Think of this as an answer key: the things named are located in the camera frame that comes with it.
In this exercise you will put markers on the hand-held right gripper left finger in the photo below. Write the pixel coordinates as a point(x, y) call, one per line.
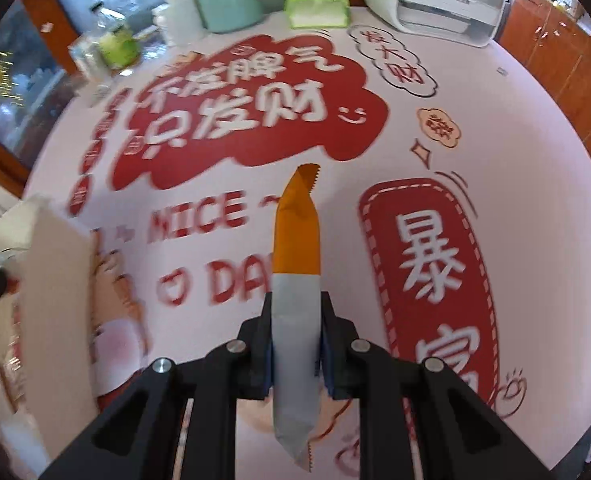
point(268, 360)

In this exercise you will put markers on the wooden framed glass door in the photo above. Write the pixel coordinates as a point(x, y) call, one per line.
point(15, 80)

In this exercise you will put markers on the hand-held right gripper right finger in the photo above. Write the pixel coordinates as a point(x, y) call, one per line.
point(325, 365)

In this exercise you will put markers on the green tissue pack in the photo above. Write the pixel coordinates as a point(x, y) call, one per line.
point(318, 7)

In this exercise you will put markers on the wooden cabinet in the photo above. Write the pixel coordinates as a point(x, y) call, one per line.
point(565, 60)

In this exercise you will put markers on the white countertop appliance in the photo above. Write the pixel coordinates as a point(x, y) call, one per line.
point(425, 15)

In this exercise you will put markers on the white plastic bottle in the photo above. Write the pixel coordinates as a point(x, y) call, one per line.
point(183, 20)

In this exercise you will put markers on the mint green canister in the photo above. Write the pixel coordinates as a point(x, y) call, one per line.
point(228, 5)

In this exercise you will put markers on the glass bottle green label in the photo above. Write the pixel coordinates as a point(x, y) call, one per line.
point(118, 42)

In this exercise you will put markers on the white plastic storage box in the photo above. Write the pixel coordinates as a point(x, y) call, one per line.
point(55, 310)

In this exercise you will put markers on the orange and white snack packet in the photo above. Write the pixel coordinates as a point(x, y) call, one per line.
point(295, 310)

